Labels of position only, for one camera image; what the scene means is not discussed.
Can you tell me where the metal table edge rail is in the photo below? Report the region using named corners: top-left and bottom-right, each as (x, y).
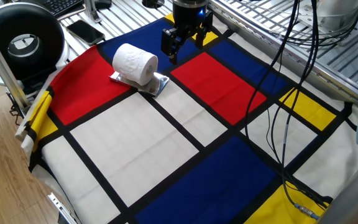
top-left (47, 192), bottom-right (82, 224)

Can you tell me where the Mondrian pattern table cloth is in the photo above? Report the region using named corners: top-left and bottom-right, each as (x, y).
top-left (14, 12), bottom-right (358, 224)

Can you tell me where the aluminium upright bracket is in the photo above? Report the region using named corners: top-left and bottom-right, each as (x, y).
top-left (83, 0), bottom-right (102, 24)

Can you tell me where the black cable with metal plug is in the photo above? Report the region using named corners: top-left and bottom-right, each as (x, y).
top-left (280, 0), bottom-right (321, 220)

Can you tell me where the black cable with silver ferrule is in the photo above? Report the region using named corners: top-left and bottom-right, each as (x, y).
top-left (243, 0), bottom-right (334, 208)

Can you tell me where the black smartphone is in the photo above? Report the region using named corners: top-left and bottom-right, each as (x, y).
top-left (66, 19), bottom-right (106, 47)

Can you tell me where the aluminium frame post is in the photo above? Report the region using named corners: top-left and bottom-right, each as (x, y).
top-left (0, 18), bottom-right (31, 110)

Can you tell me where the black computer keyboard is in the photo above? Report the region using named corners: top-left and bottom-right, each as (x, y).
top-left (35, 0), bottom-right (85, 18)

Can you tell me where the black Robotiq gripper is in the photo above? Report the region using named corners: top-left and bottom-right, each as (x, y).
top-left (161, 0), bottom-right (214, 65)

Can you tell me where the black round stand base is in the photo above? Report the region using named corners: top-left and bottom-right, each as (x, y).
top-left (141, 0), bottom-right (166, 9)

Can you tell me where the white toilet paper roll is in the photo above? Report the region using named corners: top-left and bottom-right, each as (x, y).
top-left (112, 42), bottom-right (159, 86)

